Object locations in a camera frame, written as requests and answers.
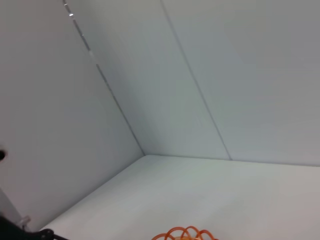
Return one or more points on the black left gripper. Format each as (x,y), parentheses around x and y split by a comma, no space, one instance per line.
(17,232)

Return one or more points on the black round wall fixture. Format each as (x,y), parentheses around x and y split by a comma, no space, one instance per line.
(2,153)

